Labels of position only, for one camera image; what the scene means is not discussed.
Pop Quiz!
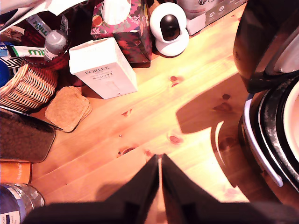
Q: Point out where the black rice cooker lid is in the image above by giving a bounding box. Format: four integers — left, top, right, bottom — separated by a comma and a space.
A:
233, 0, 299, 94

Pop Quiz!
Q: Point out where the black Philips rice cooker body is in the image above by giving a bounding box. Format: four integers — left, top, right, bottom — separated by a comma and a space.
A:
210, 79, 299, 205

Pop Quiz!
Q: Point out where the cream rice cooker inner pot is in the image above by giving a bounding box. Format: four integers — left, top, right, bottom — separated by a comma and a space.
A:
283, 86, 299, 164

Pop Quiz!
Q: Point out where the cork coaster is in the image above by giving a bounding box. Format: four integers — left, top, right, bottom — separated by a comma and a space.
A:
44, 86, 90, 133
69, 87, 93, 133

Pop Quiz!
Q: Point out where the white Porlex box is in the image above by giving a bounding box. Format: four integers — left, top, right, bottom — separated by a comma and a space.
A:
69, 37, 139, 100

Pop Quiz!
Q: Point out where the clear bottle with blue label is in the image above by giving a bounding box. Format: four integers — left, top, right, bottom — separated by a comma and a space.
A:
0, 183, 45, 224

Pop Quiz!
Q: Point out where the orange box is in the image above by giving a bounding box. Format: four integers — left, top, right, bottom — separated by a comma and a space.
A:
0, 161, 32, 184

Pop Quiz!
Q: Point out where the glass jar with coffee beans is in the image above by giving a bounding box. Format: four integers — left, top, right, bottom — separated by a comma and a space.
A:
0, 106, 57, 163

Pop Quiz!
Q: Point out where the woven wicker basket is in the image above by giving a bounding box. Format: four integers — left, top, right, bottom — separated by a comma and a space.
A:
0, 63, 59, 112

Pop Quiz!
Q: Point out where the floral tissue box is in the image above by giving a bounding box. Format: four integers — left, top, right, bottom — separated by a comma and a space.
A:
90, 0, 153, 64

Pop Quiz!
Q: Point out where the grey capped small bottle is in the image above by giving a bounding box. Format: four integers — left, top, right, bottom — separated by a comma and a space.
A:
43, 29, 69, 62

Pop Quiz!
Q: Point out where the white packet with green letters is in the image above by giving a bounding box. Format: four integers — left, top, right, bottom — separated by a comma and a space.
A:
6, 45, 46, 58
25, 14, 52, 39

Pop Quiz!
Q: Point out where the white tissue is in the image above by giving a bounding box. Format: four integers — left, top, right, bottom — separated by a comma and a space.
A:
101, 0, 131, 26

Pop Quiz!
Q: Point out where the black white zigzag card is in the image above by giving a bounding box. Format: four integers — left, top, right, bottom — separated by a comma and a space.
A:
0, 56, 24, 70

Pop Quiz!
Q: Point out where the white and grey carton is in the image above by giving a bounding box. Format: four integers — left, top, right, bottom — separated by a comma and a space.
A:
177, 0, 249, 36

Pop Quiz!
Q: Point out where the red knitted pouch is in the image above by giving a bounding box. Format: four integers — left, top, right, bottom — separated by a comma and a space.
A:
22, 9, 80, 72

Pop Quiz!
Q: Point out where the white paper sheet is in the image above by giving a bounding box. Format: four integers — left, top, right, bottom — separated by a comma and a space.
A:
0, 0, 89, 32

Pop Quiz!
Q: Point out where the white round security camera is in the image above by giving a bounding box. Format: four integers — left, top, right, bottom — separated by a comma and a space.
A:
149, 2, 189, 57

